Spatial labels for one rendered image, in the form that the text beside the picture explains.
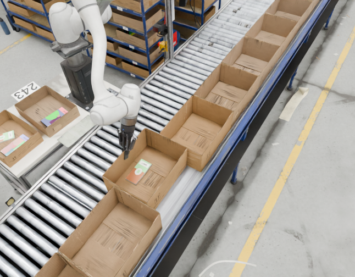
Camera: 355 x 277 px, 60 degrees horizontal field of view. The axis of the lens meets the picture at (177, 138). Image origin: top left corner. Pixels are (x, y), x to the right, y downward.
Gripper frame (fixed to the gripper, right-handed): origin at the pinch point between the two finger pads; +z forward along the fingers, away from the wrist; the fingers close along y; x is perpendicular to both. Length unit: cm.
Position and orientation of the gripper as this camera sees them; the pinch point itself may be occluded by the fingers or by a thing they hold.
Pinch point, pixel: (125, 153)
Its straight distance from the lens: 174.0
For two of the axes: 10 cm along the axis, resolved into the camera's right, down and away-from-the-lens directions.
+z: -1.6, 8.2, 5.5
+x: -5.1, 4.1, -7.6
